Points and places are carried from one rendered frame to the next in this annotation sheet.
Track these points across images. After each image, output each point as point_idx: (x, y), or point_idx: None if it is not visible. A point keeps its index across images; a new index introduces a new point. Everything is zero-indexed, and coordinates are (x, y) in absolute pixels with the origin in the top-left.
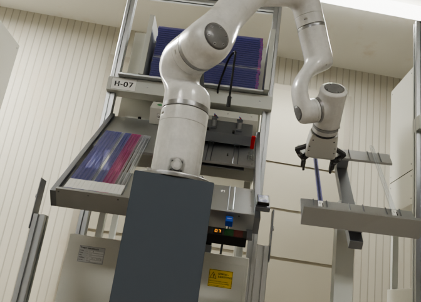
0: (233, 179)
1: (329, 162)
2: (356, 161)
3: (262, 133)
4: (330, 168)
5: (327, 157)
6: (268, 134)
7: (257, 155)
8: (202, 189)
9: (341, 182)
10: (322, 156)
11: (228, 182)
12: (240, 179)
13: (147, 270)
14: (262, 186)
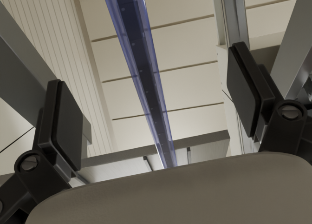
0: (272, 45)
1: (81, 151)
2: (7, 175)
3: (255, 144)
4: (55, 112)
5: (93, 213)
6: (243, 146)
7: (292, 94)
8: None
9: (18, 74)
10: (147, 213)
11: (269, 42)
12: (260, 49)
13: None
14: (231, 40)
